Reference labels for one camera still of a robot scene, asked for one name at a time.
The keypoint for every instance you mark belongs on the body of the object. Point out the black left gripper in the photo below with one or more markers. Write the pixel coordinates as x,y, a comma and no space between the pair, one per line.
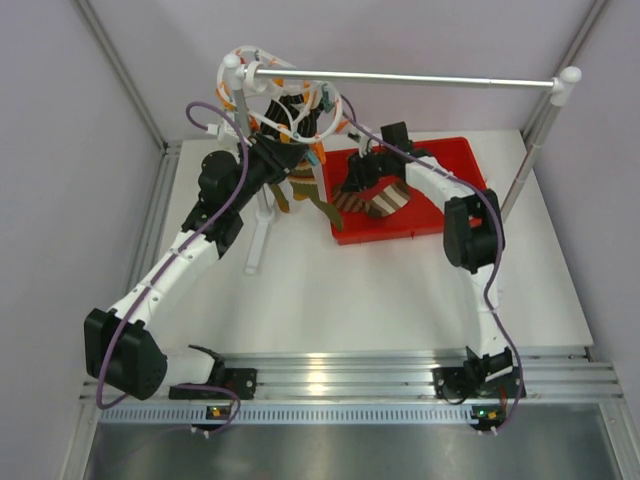
285,153

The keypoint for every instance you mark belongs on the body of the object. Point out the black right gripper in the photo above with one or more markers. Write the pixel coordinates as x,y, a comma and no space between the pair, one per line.
358,178

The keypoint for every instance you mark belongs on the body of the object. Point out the black white striped sock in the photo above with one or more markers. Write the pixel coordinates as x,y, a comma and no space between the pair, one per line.
288,112

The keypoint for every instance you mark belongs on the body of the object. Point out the brown beige striped sock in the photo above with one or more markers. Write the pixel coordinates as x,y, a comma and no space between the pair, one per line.
385,203

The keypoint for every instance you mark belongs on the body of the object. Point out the white round clip hanger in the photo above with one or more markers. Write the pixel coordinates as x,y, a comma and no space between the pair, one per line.
306,111

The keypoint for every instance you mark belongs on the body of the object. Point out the olive green striped sock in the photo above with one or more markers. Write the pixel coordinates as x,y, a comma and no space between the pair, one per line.
283,194

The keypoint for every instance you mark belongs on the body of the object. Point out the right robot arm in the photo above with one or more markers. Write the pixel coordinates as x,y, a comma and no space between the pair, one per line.
493,361

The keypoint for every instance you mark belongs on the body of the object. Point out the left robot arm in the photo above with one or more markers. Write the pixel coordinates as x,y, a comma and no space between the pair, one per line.
120,349

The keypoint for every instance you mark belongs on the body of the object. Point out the red plastic tray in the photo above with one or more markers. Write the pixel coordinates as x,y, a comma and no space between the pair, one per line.
419,216

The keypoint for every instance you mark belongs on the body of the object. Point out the white metal drying rack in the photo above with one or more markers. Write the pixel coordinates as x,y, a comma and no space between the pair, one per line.
473,221

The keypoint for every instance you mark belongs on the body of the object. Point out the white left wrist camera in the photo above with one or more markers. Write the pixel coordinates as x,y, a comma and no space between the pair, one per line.
223,133

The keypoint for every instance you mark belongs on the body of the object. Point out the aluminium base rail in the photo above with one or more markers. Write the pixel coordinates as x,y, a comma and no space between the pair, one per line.
361,389

